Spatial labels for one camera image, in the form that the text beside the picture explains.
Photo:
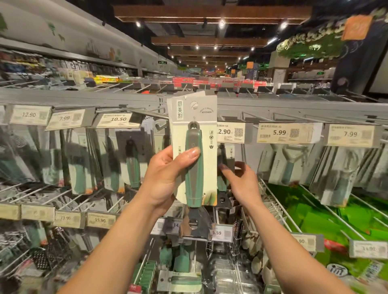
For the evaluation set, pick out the row of price tags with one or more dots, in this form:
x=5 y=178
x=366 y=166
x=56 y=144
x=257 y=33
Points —
x=285 y=132

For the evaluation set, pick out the person's right forearm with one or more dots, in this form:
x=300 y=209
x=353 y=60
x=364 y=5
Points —
x=297 y=254

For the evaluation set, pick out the person's right hand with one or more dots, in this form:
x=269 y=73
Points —
x=245 y=188

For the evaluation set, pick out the black chalkboard pillar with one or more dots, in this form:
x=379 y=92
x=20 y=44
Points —
x=357 y=69

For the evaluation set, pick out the group of green packets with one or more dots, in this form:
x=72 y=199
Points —
x=315 y=218

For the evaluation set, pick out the person's left forearm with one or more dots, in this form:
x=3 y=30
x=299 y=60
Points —
x=109 y=254

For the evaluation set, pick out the carded green-handled tools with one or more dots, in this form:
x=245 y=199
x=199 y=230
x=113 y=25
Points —
x=194 y=109
x=224 y=194

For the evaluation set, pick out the kitchen tools display rack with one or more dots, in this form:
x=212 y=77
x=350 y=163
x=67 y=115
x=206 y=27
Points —
x=273 y=106

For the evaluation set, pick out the green foliage ceiling decor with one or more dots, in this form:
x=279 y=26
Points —
x=309 y=45

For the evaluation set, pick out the rows of hanging utensil packets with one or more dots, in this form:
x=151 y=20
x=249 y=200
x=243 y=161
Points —
x=85 y=163

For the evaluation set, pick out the orange aisle number sign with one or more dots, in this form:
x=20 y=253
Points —
x=357 y=28

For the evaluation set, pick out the person's left hand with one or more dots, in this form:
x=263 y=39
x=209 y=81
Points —
x=160 y=182

